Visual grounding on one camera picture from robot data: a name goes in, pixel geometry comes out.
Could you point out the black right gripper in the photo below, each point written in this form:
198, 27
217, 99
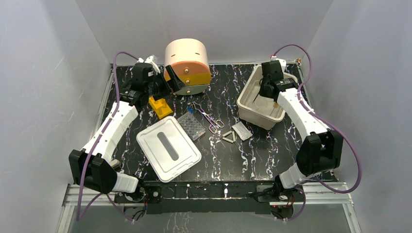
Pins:
263, 92

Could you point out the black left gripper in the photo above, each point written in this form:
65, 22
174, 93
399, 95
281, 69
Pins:
165, 85

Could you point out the yellow test tube rack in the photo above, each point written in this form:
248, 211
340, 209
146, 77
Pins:
160, 107

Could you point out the blue capped vial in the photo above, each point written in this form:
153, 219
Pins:
190, 110

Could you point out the white plastic bin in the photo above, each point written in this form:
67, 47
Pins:
256, 109

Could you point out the clear plastic tube rack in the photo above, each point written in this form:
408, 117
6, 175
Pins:
191, 126

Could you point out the white clay pipe triangle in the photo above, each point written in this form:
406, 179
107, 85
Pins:
229, 137

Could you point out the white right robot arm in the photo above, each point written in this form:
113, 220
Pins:
321, 148

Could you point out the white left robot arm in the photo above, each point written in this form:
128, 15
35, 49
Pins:
91, 166

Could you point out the round white drawer cabinet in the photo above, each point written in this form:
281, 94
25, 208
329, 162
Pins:
188, 59

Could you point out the white paper packet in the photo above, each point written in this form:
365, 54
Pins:
242, 131

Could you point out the white bin lid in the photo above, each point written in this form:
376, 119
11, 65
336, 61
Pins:
168, 148

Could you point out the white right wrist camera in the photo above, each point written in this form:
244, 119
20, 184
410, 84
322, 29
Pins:
282, 62

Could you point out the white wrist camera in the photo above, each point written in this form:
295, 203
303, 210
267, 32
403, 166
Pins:
152, 61
282, 62

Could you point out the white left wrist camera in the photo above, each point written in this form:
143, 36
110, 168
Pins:
152, 61

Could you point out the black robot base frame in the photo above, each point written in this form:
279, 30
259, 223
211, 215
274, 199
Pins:
214, 197

